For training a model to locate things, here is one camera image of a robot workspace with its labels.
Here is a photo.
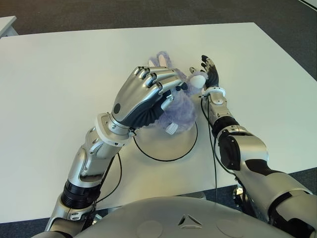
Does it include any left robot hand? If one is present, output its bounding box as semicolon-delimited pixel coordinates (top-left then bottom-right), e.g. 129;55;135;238
110;65;189;130

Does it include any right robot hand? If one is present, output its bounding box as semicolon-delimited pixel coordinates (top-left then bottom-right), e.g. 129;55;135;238
189;55;220;89

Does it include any purple plush bunny doll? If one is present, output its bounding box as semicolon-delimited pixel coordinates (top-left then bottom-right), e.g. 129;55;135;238
140;51;208;136

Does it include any white plate with black rim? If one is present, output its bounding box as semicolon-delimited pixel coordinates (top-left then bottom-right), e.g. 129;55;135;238
132;120;199;162

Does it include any silver robot torso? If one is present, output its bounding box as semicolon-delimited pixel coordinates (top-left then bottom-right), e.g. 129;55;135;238
74;196;296;238

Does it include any white side table corner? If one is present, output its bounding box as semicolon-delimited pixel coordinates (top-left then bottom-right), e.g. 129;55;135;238
0;15;18;38

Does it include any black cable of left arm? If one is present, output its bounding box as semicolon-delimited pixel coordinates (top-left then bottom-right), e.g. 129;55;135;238
95;151;123;203

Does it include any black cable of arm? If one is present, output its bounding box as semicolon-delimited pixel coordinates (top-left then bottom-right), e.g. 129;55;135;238
95;151;123;203
201;95;219;204

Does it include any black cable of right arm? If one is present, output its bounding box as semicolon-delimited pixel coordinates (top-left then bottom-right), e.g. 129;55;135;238
201;95;219;204

